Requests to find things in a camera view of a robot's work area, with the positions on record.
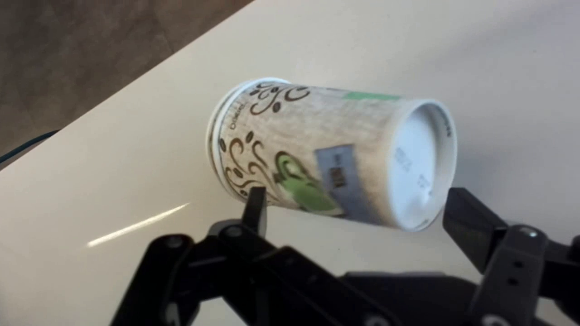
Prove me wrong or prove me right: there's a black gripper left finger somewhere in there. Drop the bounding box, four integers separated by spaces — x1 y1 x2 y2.
111 186 399 326

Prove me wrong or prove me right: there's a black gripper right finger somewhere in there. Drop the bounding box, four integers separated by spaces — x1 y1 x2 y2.
442 188 580 326

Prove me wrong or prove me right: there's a patterned paper cup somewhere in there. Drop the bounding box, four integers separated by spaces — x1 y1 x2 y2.
207 77 459 231

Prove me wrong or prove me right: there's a black floor cable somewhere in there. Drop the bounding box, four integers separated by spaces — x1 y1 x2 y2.
0 126 60 170

